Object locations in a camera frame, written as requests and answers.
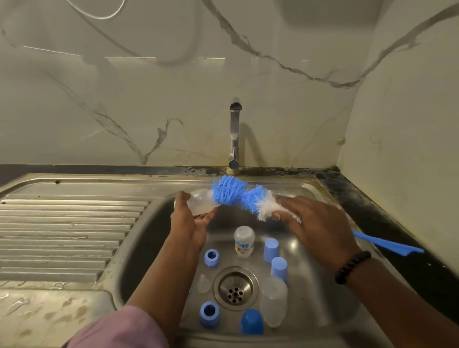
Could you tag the person's left hand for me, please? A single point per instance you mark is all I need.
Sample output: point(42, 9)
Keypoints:
point(188, 229)

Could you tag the person's right hand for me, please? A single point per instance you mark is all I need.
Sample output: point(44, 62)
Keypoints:
point(323, 233)

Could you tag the translucent bottle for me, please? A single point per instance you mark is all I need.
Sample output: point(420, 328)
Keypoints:
point(201, 203)
point(274, 305)

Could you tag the blue cylindrical bottle cap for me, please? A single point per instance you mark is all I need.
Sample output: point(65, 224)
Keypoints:
point(280, 269)
point(271, 251)

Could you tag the blue and white bottle brush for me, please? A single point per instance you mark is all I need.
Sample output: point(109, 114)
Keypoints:
point(229, 190)

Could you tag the clear silicone nipple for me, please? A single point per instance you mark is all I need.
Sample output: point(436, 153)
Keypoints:
point(204, 285)

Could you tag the cartoon print baby bottle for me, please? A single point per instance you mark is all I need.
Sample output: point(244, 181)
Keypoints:
point(244, 242)

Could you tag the translucent bottle front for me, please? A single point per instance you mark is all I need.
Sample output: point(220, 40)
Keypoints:
point(274, 305)

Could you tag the dark blue dome cap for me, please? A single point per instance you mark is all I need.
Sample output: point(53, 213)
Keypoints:
point(252, 322)

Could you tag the person's left forearm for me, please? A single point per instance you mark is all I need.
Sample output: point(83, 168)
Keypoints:
point(165, 294)

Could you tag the person's right forearm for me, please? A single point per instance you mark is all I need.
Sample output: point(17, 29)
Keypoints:
point(401, 308)

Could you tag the metal sink drain strainer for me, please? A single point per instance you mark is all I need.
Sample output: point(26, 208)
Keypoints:
point(235, 288)

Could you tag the chrome sink faucet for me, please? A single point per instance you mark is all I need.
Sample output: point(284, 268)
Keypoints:
point(234, 136)

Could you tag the pink shirt sleeve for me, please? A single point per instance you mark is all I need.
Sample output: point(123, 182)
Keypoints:
point(118, 330)

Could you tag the stainless steel sink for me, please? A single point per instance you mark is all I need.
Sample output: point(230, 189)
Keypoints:
point(64, 229)

